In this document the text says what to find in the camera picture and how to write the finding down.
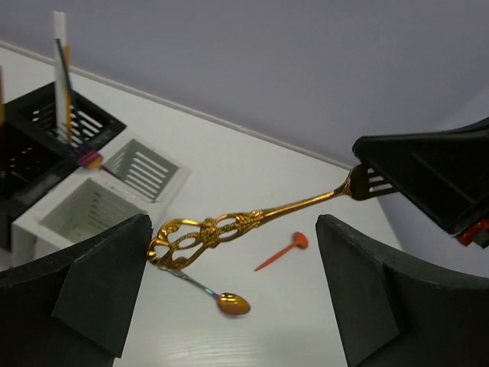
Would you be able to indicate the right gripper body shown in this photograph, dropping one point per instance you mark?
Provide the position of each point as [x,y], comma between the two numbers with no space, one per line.
[477,234]

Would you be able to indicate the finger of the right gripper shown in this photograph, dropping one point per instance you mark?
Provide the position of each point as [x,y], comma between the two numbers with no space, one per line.
[444,174]

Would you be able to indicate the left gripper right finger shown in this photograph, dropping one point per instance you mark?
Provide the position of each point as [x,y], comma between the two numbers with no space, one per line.
[393,309]

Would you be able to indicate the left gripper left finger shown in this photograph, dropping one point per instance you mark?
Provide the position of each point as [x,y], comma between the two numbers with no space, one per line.
[74,307]

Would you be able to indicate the orange plastic spoon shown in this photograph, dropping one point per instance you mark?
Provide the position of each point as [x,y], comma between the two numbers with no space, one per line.
[299,240]

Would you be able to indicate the gold ornate fork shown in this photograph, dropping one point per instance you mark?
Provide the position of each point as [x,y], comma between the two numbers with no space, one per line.
[179,242]

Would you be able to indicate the iridescent blue purple fork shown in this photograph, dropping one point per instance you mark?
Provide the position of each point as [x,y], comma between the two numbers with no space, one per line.
[90,159]

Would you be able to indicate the iridescent metal spoon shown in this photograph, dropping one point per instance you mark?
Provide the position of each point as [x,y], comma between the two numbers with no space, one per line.
[229,304]

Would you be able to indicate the white chopstick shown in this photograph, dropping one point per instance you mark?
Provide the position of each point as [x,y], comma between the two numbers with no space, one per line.
[61,95]

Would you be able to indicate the gold knife black handle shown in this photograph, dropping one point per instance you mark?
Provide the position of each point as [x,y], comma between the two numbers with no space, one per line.
[2,105]

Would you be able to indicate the orange chopstick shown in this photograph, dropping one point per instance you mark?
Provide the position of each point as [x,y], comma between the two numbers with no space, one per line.
[69,120]

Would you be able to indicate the white utensil container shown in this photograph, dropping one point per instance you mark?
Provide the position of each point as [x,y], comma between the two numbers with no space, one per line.
[137,177]

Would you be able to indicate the black utensil container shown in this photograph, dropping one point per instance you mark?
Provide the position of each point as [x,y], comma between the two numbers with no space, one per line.
[34,155]

